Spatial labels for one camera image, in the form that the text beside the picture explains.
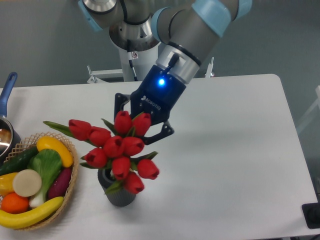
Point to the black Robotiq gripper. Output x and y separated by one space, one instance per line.
156 95

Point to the red tulip bouquet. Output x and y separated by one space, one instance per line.
115 149

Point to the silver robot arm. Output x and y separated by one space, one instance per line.
163 50

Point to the dark grey ribbed vase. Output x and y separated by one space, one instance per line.
118 198

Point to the green bok choy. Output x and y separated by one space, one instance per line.
47 163

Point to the purple sweet potato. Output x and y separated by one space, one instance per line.
61 184

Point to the woven wicker basket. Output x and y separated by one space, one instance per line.
31 141

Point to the dark green cucumber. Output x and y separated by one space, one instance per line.
18 162

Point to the beige round disc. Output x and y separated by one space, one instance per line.
27 183

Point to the yellow bell pepper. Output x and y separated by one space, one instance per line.
6 183

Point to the orange fruit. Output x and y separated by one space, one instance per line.
15 204

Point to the yellow banana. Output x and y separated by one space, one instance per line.
31 217

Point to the black device at table edge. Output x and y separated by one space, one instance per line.
311 212

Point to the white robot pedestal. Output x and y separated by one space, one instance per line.
137 63

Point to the white metal base frame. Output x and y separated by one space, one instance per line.
104 76

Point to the white bracket with bolt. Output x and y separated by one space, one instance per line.
209 71

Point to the blue handled saucepan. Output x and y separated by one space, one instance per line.
8 136

